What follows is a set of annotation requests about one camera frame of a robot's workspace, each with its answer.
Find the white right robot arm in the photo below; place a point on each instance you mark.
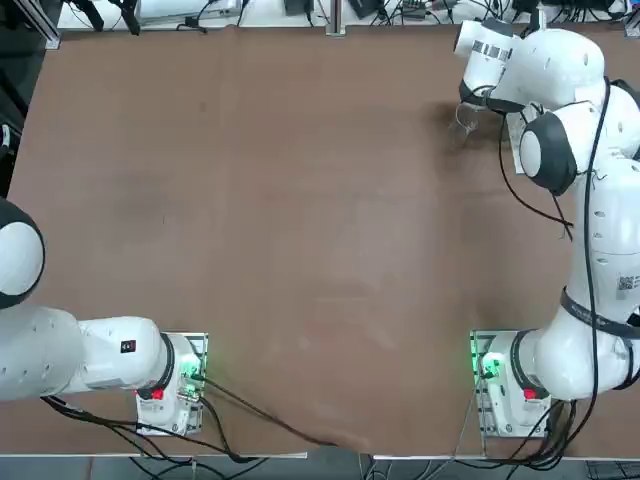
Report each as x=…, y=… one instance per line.
x=550, y=65

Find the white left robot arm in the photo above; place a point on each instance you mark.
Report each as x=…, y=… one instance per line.
x=50, y=350

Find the clear glass beaker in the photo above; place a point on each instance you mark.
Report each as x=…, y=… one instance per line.
x=467, y=125

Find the white test tube rack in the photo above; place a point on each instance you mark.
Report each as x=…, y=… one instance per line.
x=514, y=150

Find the black stand legs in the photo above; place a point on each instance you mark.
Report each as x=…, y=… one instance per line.
x=130, y=17

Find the black ridged panel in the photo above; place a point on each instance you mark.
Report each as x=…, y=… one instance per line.
x=615, y=471

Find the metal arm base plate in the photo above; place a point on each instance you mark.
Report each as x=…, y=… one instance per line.
x=482, y=425
x=202, y=340

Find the aluminium frame post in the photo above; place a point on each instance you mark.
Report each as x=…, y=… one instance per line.
x=335, y=20
x=42, y=27

